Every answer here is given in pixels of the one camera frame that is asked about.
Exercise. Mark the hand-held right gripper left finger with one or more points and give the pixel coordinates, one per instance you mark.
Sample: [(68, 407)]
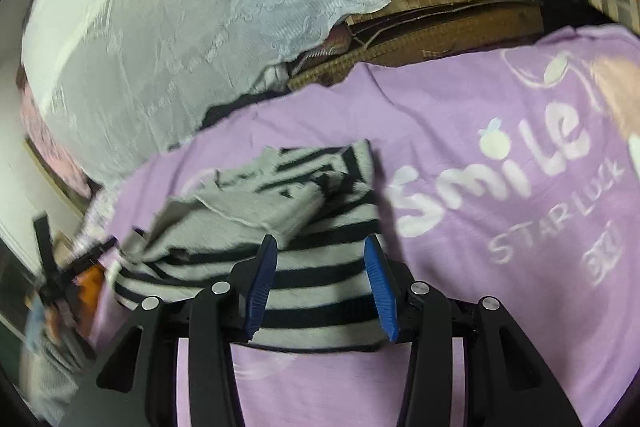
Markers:
[(260, 289)]

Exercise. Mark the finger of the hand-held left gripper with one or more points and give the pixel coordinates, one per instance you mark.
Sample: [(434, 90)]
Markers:
[(92, 254)]

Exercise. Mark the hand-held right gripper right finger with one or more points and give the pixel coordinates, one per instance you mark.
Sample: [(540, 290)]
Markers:
[(382, 294)]

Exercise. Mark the black grey striped sweater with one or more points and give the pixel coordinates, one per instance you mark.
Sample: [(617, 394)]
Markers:
[(310, 227)]

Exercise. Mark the orange folded cloth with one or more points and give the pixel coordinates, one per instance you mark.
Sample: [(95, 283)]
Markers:
[(90, 288)]

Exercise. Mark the purple floral sheet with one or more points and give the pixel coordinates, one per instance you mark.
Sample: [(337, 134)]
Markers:
[(97, 219)]

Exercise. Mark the blue plush cloth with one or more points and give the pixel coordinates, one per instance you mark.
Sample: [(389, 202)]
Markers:
[(52, 362)]

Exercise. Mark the pink floral cloth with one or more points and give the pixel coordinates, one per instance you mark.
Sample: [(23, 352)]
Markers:
[(50, 142)]

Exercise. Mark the purple printed blanket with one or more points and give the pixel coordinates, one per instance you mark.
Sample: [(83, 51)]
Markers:
[(500, 257)]

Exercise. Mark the brown cardboard box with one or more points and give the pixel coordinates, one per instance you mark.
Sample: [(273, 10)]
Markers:
[(440, 42)]

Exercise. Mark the white lace cloth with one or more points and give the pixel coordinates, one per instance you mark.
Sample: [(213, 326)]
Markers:
[(200, 17)]

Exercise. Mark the wooden frame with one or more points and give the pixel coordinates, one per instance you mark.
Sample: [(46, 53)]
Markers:
[(55, 187)]

